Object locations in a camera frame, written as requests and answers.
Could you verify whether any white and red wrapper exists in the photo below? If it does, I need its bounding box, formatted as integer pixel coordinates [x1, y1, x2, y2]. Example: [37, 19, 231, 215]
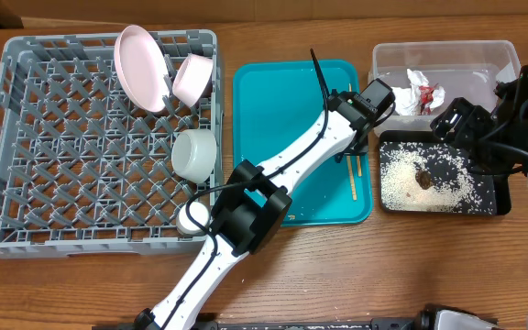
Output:
[392, 69, 446, 116]

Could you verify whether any pile of rice grains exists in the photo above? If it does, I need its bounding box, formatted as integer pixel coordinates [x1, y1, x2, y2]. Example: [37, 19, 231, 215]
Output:
[379, 141, 497, 215]

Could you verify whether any brown food scrap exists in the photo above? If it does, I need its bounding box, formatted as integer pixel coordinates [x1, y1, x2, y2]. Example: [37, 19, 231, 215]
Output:
[415, 170, 433, 190]

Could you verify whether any wooden chopstick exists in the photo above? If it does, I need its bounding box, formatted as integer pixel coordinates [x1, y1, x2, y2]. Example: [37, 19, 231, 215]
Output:
[348, 83, 363, 177]
[346, 155, 358, 201]

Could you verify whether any grey bowl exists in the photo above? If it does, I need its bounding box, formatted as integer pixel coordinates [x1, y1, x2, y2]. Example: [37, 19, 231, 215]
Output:
[171, 129, 217, 183]

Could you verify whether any small white plate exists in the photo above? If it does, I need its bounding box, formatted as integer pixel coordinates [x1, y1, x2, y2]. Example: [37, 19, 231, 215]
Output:
[172, 54, 214, 106]

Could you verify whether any white cup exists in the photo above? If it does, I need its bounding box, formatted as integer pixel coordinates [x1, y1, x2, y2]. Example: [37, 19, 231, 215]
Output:
[176, 202, 210, 236]

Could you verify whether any large white plate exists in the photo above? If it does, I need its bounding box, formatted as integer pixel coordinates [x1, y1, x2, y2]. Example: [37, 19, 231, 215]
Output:
[114, 25, 171, 113]

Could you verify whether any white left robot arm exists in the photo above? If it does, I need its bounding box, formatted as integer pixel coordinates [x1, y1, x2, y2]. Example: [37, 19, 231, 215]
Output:
[134, 79, 395, 329]

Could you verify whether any clear plastic waste bin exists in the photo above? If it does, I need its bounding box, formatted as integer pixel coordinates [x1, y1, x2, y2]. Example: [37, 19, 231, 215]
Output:
[368, 40, 521, 135]

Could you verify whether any black waste tray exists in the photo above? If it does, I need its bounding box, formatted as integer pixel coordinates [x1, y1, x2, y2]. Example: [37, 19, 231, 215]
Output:
[378, 130, 512, 216]

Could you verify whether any grey plastic dishwasher rack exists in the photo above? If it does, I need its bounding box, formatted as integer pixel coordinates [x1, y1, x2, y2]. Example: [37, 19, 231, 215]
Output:
[0, 33, 224, 259]

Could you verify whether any teal plastic serving tray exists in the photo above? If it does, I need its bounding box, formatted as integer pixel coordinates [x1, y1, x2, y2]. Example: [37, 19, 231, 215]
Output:
[233, 60, 373, 227]

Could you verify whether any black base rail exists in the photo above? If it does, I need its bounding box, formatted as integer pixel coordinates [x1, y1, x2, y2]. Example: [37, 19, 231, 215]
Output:
[92, 302, 499, 330]

